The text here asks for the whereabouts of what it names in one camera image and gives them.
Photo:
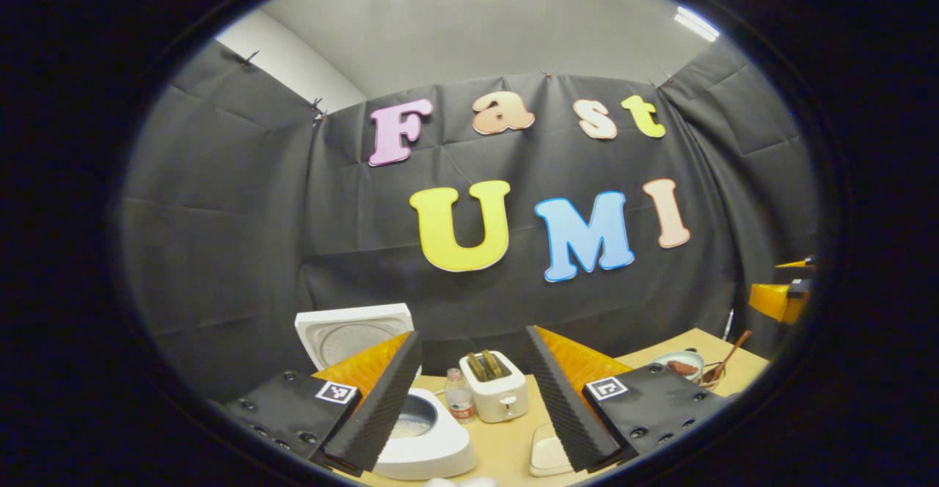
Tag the beige rectangular tray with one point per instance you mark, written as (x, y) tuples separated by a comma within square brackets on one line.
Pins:
[(549, 454)]

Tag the small ceiling light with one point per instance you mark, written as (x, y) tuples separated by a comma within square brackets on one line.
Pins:
[(697, 23)]

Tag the brown toast slice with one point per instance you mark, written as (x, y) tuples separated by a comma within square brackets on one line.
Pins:
[(492, 364), (477, 368)]

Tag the clear plastic bottle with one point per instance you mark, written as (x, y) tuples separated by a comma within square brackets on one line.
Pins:
[(461, 403)]

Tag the white rice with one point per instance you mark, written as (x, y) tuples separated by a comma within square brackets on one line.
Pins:
[(412, 426)]

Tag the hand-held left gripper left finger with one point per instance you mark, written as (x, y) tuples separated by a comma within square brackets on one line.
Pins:
[(383, 406)]

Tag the brown meat piece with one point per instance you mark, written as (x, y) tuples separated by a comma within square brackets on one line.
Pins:
[(682, 367)]

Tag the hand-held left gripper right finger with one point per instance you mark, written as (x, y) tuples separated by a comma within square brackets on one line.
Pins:
[(563, 414)]

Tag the wooden spoon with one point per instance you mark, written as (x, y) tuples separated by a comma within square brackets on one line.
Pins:
[(730, 359)]

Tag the white toaster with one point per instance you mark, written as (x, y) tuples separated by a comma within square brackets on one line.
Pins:
[(502, 403)]

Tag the white rice cooker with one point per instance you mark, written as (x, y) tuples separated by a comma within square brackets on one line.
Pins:
[(433, 454)]

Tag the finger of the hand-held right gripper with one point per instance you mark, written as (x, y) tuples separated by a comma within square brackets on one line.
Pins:
[(799, 262), (770, 300)]

